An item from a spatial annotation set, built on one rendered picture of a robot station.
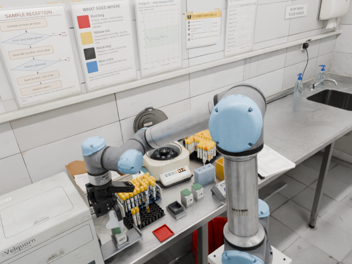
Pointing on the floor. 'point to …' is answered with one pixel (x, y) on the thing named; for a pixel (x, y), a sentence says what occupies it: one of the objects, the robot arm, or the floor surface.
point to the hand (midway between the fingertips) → (116, 220)
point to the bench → (325, 109)
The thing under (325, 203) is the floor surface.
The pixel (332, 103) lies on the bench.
